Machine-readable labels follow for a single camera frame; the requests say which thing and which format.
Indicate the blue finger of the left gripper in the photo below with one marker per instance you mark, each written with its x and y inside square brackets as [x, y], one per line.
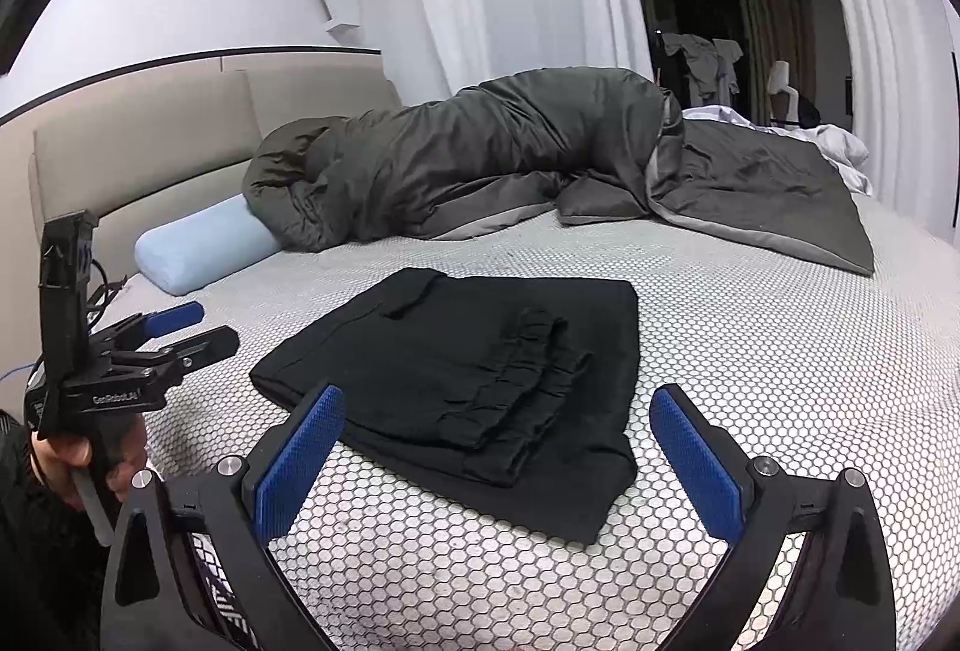
[164, 322]
[204, 349]

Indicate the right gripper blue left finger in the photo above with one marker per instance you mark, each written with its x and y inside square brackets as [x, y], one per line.
[155, 595]

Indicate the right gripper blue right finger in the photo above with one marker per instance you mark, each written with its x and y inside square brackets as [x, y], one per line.
[840, 595]

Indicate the black pants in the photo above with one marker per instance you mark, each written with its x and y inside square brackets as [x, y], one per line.
[509, 396]

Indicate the black left sleeve forearm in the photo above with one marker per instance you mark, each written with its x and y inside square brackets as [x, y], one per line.
[52, 566]

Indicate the person's left hand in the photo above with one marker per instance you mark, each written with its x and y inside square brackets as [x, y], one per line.
[58, 457]

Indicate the light blue bolster pillow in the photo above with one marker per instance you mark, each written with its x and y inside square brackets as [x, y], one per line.
[193, 252]

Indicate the beige padded headboard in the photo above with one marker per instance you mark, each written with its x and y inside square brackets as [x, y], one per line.
[145, 145]

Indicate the white hexagon pattern bedsheet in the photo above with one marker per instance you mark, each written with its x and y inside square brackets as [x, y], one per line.
[817, 368]

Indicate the dark grey duvet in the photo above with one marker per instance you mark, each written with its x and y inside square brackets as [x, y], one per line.
[588, 144]

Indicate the white crumpled sheet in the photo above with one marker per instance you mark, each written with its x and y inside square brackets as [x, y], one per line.
[846, 152]

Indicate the clothes on rack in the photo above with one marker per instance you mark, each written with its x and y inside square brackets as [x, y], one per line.
[697, 71]

